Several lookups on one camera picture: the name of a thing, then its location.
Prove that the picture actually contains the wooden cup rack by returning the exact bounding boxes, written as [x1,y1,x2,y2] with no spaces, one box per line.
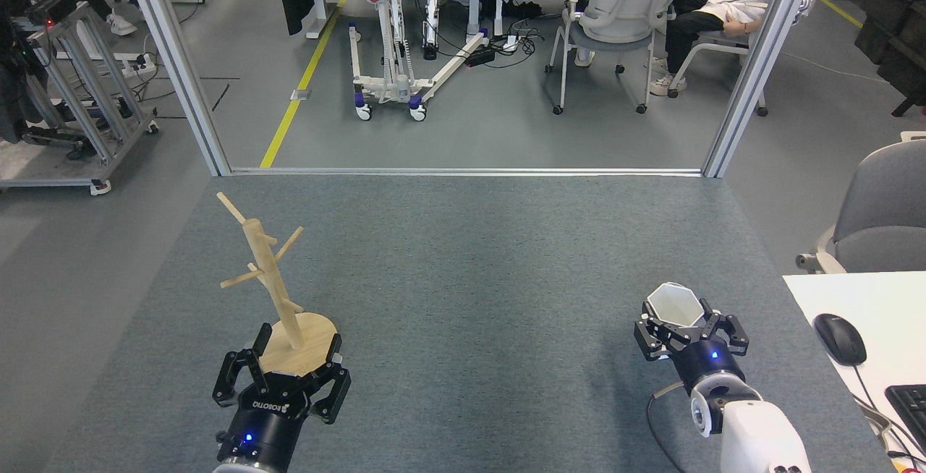
[216,192,339,376]

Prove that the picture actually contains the silver table edge rail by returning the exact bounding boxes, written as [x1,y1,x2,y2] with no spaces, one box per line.
[230,167,704,177]

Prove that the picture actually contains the white faceted cup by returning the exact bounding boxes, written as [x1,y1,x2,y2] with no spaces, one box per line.
[646,282,706,329]

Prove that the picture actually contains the black computer mouse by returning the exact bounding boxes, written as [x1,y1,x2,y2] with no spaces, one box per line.
[813,313,867,367]

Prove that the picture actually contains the black keyboard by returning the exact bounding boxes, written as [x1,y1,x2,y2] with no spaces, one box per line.
[885,384,926,452]

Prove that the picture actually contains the silver aluminium post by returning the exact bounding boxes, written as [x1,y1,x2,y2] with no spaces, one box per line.
[118,0,232,176]
[703,0,827,179]

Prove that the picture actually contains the black stacked crates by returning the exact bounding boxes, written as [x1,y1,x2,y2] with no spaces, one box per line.
[855,0,926,118]

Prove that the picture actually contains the grey padded chair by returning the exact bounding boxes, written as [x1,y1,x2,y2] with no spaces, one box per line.
[796,139,926,275]

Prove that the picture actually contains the metal frame cart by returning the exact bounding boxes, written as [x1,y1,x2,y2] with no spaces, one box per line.
[0,0,160,195]

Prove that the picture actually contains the grey mesh office chair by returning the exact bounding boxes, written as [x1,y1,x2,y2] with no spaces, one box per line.
[546,0,688,116]

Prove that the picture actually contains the person leaning on chair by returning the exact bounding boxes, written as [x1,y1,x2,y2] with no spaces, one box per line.
[649,0,786,96]

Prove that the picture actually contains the white frame chair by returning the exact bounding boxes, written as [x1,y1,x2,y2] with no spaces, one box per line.
[667,28,769,118]

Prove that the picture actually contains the white desk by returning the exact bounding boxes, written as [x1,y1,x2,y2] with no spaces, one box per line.
[783,270,926,473]

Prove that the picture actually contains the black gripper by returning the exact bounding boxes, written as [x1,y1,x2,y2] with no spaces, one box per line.
[634,299,749,394]
[212,323,352,470]

